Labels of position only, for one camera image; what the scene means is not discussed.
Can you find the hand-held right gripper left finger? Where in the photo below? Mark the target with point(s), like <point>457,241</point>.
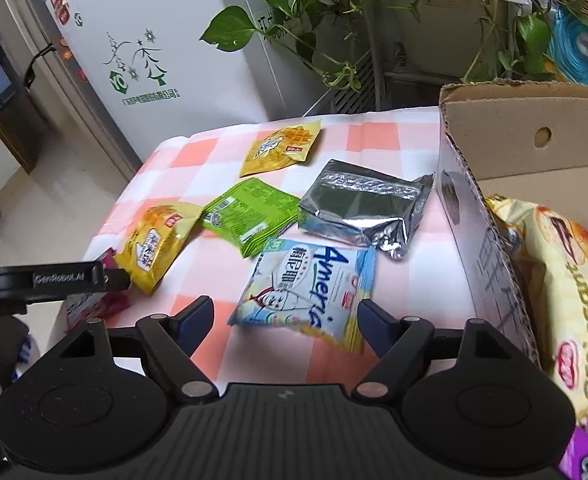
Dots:
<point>194,325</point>

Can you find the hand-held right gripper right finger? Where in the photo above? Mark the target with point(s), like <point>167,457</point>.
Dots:
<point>376,327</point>

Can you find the yellow waffle snack packet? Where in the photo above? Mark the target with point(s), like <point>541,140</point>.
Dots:
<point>279,150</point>
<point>154,245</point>

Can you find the white and blue snack packet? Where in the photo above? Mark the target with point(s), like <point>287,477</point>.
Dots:
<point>299,290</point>

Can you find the wooden door frame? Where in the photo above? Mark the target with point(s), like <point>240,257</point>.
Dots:
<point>9,135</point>

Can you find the large yellow croissant packet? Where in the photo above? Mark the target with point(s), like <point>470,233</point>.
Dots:
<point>563,310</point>

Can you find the magenta snack packet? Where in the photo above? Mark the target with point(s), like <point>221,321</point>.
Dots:
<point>91,310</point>

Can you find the white chest freezer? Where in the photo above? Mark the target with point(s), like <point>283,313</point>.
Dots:
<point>174,35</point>

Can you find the silver foil snack packet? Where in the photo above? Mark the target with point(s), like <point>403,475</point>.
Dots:
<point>358,210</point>

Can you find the cardboard box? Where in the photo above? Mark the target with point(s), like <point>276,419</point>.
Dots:
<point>478,240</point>

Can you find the green snack packet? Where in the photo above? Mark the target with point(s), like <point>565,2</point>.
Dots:
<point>249,215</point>

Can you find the green pothos plant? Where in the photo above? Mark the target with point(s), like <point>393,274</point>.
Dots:
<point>229,30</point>

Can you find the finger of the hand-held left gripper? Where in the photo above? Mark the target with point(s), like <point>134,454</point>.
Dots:
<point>119,280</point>

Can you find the orange checked tablecloth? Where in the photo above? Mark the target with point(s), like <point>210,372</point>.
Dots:
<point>373,130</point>

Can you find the grey refrigerator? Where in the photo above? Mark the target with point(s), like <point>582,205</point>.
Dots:
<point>64,100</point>

